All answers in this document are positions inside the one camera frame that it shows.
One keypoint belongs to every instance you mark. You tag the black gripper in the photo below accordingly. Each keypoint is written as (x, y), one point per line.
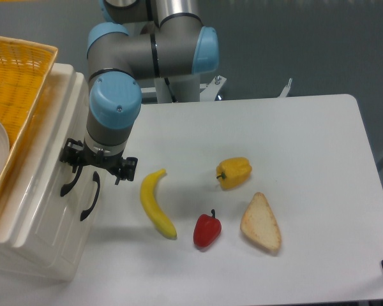
(75, 154)

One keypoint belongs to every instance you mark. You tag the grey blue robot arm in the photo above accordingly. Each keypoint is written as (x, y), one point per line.
(138, 40)

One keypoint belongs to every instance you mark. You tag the white drawer cabinet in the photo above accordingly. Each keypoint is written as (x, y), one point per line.
(18, 191)

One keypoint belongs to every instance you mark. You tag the yellow banana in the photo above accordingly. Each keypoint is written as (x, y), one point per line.
(151, 207)

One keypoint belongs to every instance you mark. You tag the yellow woven basket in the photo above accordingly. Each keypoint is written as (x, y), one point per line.
(24, 68)

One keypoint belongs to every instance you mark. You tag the red bell pepper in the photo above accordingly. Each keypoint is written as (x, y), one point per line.
(207, 230)

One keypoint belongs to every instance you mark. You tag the yellow bell pepper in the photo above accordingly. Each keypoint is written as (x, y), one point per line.
(233, 172)

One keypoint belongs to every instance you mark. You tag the slice of bread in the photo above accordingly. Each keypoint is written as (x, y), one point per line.
(259, 225)

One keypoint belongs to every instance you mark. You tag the black lower drawer handle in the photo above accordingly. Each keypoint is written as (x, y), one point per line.
(94, 195)

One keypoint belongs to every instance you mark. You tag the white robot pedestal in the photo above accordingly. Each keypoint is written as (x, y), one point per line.
(183, 89)

